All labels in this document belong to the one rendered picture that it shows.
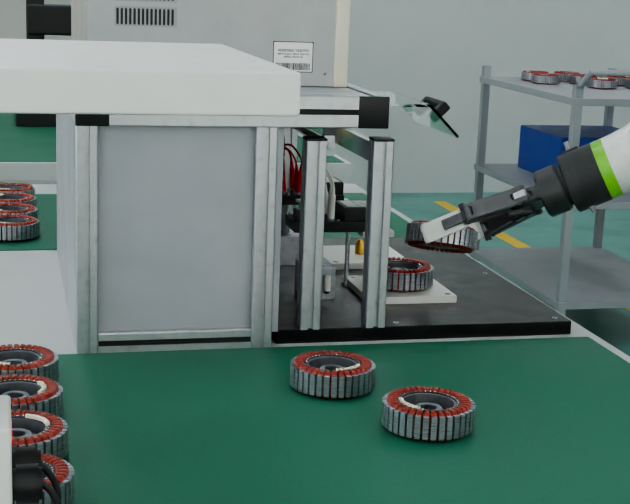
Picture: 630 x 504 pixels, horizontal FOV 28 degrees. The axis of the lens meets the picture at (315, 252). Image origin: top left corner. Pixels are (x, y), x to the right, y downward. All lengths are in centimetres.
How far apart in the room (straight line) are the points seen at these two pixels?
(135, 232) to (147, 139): 13
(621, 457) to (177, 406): 54
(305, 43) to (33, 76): 98
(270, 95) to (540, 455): 66
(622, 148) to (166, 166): 67
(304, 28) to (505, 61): 598
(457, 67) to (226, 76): 678
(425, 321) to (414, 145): 581
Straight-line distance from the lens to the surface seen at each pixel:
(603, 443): 154
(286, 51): 190
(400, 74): 763
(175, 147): 176
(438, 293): 205
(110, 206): 176
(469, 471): 142
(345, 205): 202
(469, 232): 194
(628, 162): 190
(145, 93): 97
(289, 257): 225
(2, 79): 97
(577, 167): 191
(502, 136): 790
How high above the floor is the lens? 128
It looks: 12 degrees down
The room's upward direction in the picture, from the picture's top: 2 degrees clockwise
